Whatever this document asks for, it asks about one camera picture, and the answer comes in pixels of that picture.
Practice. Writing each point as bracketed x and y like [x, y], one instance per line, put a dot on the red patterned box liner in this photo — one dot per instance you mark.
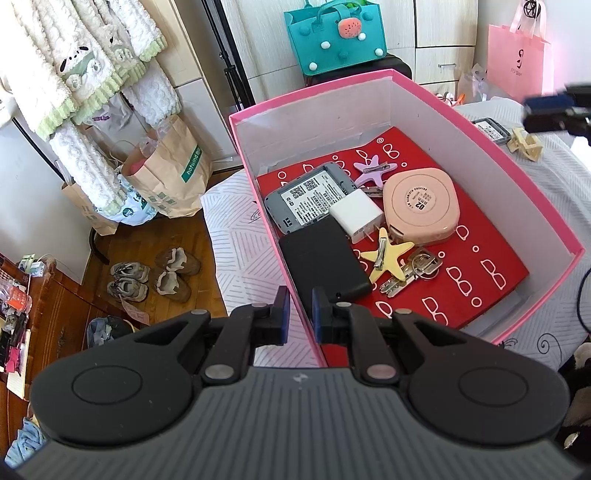
[480, 268]

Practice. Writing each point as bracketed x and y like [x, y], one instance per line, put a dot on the white fluffy bathrobe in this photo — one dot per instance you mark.
[64, 61]

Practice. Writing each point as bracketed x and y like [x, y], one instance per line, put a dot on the white wardrobe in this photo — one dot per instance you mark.
[437, 39]

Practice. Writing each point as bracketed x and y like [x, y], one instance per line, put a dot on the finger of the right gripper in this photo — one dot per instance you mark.
[548, 121]
[548, 103]

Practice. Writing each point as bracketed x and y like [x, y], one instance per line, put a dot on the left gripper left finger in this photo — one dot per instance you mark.
[232, 341]

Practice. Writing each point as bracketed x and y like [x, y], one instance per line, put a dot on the grey wifi router device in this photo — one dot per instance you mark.
[307, 199]

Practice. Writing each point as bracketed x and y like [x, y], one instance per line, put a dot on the metal key bunch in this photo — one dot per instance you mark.
[421, 265]

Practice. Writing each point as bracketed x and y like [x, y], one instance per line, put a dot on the pink paper gift bag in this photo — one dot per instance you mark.
[520, 59]

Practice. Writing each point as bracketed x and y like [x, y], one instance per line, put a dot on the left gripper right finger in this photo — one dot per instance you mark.
[354, 327]

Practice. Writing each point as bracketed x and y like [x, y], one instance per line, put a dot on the black suitcase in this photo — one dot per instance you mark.
[386, 63]

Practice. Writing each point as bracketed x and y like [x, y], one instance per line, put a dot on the brown wooden dresser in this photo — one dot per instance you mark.
[61, 311]

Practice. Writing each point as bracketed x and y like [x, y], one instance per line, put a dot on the black tripod stand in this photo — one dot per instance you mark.
[233, 69]

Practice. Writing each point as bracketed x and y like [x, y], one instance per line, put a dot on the purple starfish hair clip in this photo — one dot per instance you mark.
[373, 172]

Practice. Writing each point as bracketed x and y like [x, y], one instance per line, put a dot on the cream claw hair clip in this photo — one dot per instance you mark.
[527, 144]

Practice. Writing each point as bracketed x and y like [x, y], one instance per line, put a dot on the yellow starfish hair clip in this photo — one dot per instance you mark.
[386, 257]

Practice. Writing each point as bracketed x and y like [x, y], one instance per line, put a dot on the teal felt handbag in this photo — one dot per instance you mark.
[335, 35]

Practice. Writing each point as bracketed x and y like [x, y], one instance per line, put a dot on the pink cardboard storage box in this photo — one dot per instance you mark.
[351, 112]

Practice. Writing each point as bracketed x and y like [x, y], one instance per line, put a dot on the grey sneakers pair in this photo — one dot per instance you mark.
[129, 281]

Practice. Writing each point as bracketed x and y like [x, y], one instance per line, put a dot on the black power bank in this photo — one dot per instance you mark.
[319, 255]

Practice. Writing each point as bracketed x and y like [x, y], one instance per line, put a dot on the brown fluffy slippers pair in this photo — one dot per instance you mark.
[173, 266]

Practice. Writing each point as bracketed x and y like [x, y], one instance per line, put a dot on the brown paper shopping bag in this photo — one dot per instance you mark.
[169, 169]

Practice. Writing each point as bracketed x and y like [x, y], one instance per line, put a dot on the white charger plug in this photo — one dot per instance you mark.
[358, 215]

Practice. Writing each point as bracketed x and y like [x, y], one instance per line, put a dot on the pink round compact case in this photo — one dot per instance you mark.
[421, 206]

